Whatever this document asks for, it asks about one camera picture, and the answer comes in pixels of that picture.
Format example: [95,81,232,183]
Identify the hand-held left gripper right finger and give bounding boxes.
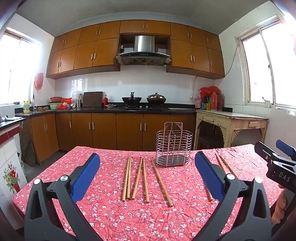
[194,152,272,241]

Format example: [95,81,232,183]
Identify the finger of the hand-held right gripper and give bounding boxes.
[276,139,296,163]
[254,141,279,163]

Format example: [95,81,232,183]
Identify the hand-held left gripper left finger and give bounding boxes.
[24,152,102,241]

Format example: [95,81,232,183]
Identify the metal wire chopstick holder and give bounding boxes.
[155,122,193,167]

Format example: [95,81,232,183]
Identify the set of wooden chopsticks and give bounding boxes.
[122,153,238,208]

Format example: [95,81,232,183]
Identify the person's right hand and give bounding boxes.
[272,184,287,224]

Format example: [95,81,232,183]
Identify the dark wooden stool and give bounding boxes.
[198,136,223,150]

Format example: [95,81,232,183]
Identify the cream wooden side table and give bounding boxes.
[194,109,269,151]

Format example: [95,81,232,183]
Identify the wooden base cabinets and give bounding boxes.
[22,112,197,163]

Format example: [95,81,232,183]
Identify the dark mesh bag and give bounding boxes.
[20,123,37,167]

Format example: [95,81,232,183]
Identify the bright red thermos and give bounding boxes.
[210,91,218,110]

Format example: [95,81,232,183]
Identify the black kitchen countertop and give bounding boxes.
[15,107,197,116]

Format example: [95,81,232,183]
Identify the red floral tablecloth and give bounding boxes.
[11,144,286,241]

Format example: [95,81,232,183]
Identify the white tiled kitchen counter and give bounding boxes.
[0,117,28,209]

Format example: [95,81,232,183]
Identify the dark wooden cutting board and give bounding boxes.
[82,91,103,107]

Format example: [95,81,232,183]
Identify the large sliding window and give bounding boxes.
[235,14,296,116]

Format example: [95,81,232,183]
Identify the black open wok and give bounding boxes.
[122,92,142,107]

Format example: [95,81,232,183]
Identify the black gas stove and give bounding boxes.
[119,105,169,110]

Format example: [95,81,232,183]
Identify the dark lidded wok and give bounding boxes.
[146,93,167,104]

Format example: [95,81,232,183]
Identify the hanging red plastic bag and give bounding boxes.
[34,72,44,90]

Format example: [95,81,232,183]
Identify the small kitchen window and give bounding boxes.
[0,27,42,106]

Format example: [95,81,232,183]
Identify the steel range hood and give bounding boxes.
[116,35,171,66]

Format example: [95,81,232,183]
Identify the white wall cable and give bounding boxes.
[191,47,240,101]

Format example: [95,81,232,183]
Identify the wooden wall cabinets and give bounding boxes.
[46,20,225,80]

